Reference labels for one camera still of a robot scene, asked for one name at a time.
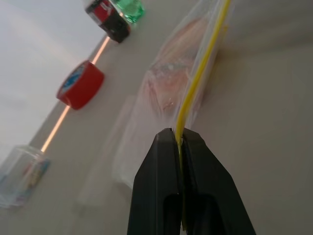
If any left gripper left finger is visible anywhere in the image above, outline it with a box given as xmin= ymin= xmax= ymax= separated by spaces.
xmin=127 ymin=127 xmax=183 ymax=235

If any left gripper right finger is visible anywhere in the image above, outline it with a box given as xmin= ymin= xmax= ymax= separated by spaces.
xmin=181 ymin=127 xmax=257 ymax=235

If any clear yellow-zip plastic bag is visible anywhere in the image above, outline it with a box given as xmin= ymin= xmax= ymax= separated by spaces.
xmin=75 ymin=0 xmax=236 ymax=231

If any red tape roll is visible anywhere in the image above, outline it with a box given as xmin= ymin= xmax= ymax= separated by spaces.
xmin=56 ymin=60 xmax=106 ymax=111

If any clear box of colourful bits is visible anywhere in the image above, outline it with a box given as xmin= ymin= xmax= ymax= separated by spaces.
xmin=0 ymin=144 xmax=52 ymax=209

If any cola bottle red cap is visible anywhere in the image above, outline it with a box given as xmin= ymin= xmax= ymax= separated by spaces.
xmin=85 ymin=0 xmax=132 ymax=45

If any green bottle yellow cap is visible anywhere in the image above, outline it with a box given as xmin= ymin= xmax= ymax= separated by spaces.
xmin=113 ymin=0 xmax=146 ymax=25

